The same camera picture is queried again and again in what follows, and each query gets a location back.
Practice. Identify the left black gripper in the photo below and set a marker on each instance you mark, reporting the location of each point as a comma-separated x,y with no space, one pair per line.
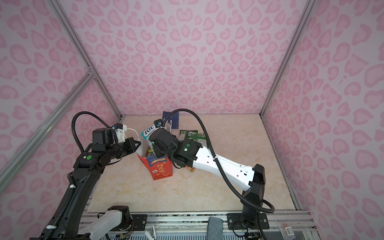
132,148

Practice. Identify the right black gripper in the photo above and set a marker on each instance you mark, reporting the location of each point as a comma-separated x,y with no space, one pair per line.
157,151

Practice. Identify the red white paper bag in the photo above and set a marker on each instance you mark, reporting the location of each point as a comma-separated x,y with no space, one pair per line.
159,168

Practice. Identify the green snack packet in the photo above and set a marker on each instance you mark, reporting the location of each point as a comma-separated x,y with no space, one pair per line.
197,137

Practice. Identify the pink Fox's candy packet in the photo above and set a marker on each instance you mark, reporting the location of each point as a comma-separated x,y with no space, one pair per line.
191,169

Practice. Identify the mint Fox's candy packet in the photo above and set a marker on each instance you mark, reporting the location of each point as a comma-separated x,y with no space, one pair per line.
147,132

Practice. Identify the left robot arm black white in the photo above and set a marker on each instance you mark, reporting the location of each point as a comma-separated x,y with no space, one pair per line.
88,168

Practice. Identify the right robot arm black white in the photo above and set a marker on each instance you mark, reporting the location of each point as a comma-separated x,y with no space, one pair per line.
247,183

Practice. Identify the green spring tea packet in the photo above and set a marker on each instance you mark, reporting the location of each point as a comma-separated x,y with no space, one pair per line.
183,135

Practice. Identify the grey cloth roll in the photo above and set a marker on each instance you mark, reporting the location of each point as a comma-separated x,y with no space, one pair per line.
215,229

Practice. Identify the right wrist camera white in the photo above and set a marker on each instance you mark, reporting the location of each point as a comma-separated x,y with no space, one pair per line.
158,123

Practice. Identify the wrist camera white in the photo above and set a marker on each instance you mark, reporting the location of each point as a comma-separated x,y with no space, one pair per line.
120,130
158,123

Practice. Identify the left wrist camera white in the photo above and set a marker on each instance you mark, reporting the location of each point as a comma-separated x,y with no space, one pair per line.
120,130

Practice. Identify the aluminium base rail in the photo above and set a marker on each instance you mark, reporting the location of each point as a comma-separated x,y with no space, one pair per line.
281,225

